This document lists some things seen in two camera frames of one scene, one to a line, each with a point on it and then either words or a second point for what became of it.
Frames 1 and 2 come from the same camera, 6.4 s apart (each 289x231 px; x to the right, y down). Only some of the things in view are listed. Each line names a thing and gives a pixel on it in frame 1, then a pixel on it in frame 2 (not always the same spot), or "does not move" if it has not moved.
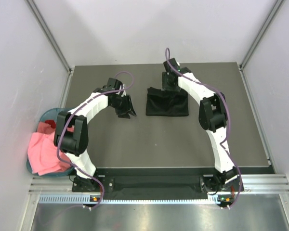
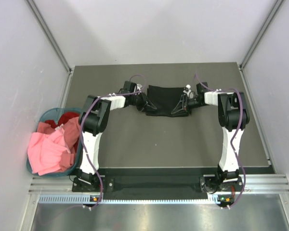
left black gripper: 127,108 -> 145,103
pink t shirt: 43,154 does not move
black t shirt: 167,103 does not move
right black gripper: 165,86 -> 183,106
